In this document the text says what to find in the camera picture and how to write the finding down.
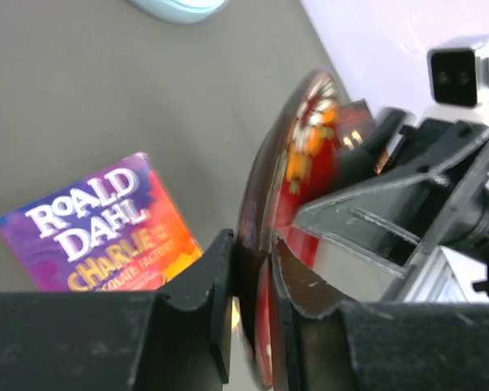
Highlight light blue headphones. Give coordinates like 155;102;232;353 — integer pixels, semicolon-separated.
130;0;227;24

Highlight red floral plate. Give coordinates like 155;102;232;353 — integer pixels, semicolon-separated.
233;68;341;390

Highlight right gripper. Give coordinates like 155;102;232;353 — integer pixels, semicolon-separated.
293;111;489;277

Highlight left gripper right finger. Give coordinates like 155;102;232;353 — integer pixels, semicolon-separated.
271;238;489;390

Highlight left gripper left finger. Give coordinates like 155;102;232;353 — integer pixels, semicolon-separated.
0;229;233;390

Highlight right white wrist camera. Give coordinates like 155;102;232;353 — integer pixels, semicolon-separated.
423;34;489;127

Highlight Roald Dahl paperback book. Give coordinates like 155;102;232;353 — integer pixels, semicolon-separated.
0;152;202;292

